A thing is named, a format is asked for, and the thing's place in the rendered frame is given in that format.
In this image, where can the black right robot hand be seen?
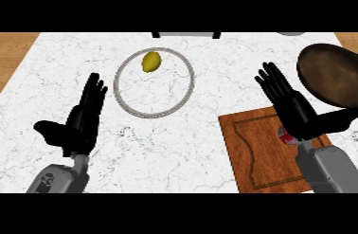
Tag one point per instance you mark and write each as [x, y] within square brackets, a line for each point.
[298, 113]

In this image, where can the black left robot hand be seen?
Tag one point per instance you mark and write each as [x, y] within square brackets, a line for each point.
[83, 117]

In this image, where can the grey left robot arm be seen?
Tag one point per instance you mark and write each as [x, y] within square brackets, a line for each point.
[62, 176]

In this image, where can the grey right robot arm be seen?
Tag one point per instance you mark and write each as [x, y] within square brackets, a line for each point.
[329, 168]

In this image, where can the red and white can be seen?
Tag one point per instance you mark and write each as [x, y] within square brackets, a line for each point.
[286, 137]

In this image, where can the dark brown pan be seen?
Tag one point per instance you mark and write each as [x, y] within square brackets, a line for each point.
[332, 74]

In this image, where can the brown wooden cutting board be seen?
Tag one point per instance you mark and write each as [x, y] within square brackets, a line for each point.
[261, 152]

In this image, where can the white plate with grey rim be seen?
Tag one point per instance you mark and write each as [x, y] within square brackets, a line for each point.
[153, 83]

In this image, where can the yellow lemon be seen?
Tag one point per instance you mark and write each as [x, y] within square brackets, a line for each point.
[151, 61]

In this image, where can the grey round object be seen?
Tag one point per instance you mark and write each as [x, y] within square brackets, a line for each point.
[290, 33]

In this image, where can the grey appliance with black legs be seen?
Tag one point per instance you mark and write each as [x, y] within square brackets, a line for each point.
[186, 34]

